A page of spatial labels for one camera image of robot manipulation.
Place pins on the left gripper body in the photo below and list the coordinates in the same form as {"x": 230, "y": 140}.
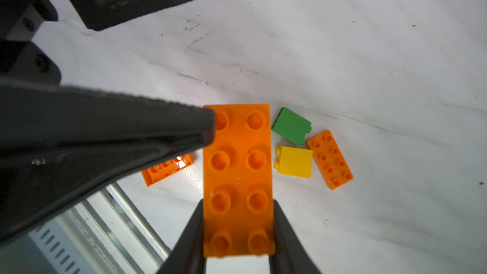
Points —
{"x": 21, "y": 59}

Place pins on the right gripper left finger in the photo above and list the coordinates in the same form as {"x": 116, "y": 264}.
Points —
{"x": 188, "y": 254}

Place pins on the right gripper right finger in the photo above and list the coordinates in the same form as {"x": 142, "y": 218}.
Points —
{"x": 290, "y": 255}

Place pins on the orange tall long brick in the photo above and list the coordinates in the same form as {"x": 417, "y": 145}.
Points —
{"x": 238, "y": 189}

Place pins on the orange flat brick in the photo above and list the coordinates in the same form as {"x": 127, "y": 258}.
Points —
{"x": 166, "y": 169}

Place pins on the yellow brick near green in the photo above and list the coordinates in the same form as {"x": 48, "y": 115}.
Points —
{"x": 294, "y": 161}

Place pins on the orange brick near green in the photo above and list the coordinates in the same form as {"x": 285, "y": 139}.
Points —
{"x": 330, "y": 160}

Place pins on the dark green square brick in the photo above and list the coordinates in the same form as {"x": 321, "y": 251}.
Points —
{"x": 291, "y": 126}

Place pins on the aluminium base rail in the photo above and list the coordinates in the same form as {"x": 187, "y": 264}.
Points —
{"x": 105, "y": 233}

